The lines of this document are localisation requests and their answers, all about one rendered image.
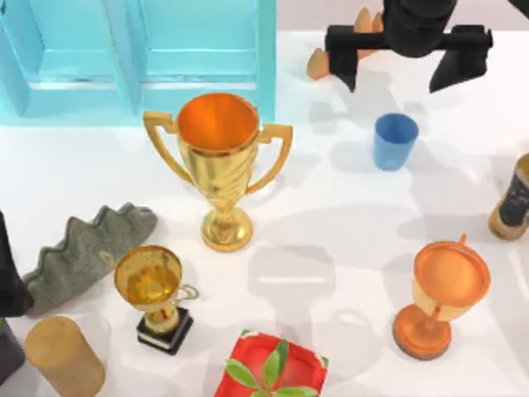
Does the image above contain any red pot with green plant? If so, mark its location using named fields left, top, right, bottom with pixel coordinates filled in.
left=212, top=328, right=331, bottom=397

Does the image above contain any gold trophy with black base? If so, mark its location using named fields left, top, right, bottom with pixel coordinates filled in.
left=113, top=244, right=201, bottom=356

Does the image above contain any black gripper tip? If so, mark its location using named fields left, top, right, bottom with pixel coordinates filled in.
left=0, top=210, right=36, bottom=320

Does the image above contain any brown cylinder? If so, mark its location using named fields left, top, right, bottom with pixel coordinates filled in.
left=23, top=315, right=107, bottom=397

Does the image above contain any large gold trophy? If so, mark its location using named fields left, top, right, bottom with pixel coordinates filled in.
left=142, top=93, right=294, bottom=252

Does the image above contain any orange lobed pot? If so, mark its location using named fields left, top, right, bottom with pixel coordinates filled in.
left=307, top=7, right=386, bottom=83

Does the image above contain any light blue rack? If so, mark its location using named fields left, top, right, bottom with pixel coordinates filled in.
left=0, top=0, right=277, bottom=127

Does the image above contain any dark grey box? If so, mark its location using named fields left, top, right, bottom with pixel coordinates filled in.
left=0, top=317, right=27, bottom=384

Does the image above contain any blue cup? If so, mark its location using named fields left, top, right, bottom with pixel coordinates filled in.
left=372, top=112, right=420, bottom=172

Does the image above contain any dark bottle with tan ends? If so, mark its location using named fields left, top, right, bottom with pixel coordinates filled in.
left=488, top=152, right=529, bottom=242

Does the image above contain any grey wavy-rimmed pot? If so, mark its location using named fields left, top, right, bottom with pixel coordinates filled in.
left=22, top=202, right=159, bottom=318

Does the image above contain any orange and gold trophy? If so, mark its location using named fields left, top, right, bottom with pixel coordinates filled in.
left=392, top=232, right=493, bottom=361

